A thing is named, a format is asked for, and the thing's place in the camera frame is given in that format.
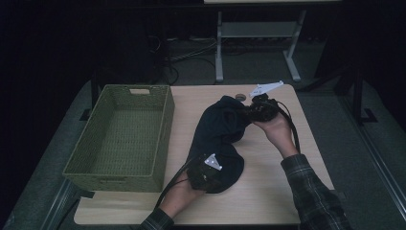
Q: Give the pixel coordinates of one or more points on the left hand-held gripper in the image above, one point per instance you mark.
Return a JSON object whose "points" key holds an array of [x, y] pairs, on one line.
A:
{"points": [[204, 177]]}

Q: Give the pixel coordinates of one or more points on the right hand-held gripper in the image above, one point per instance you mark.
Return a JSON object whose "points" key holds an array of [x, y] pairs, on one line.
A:
{"points": [[263, 110]]}

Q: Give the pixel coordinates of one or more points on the navy cloth white fishbone print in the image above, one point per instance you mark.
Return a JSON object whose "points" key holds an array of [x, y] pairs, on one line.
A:
{"points": [[220, 131]]}

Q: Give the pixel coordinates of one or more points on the green woven basket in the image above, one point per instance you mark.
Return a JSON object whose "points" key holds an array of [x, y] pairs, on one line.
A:
{"points": [[121, 140]]}

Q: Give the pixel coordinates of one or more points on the person's right hand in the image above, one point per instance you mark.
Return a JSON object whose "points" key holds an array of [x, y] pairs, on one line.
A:
{"points": [[281, 134]]}

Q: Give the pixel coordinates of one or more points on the person's left hand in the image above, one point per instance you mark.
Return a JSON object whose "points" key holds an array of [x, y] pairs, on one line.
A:
{"points": [[178, 198]]}

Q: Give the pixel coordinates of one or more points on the black metal stand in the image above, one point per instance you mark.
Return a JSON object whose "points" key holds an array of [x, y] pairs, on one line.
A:
{"points": [[94, 92], [357, 92]]}

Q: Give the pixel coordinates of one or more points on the white metal desk frame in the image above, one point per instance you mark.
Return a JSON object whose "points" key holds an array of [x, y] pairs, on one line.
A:
{"points": [[255, 29]]}

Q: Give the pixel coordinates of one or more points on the aluminium floor rail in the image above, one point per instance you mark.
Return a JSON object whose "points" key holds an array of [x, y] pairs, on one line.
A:
{"points": [[376, 153]]}

